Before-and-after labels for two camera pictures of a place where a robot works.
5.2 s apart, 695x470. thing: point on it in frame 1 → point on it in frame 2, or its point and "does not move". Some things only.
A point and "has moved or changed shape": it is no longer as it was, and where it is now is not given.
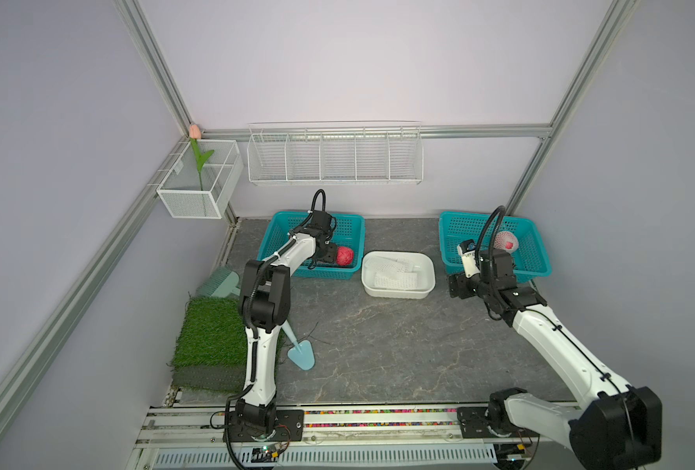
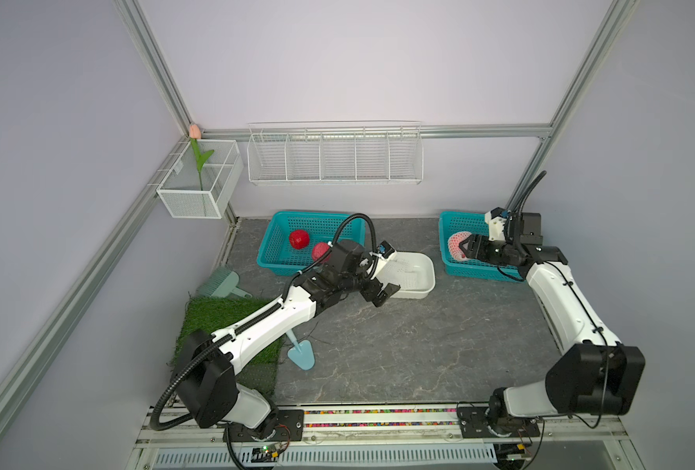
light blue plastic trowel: (301, 352) does not move
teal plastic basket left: (349, 232) does not move
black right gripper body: (466, 287) → (493, 253)
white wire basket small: (203, 179) does not move
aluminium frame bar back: (375, 131) does not move
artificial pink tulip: (195, 134) does not move
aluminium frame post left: (148, 43) does not move
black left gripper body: (328, 255) → (368, 289)
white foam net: (506, 241) has moved or changed shape
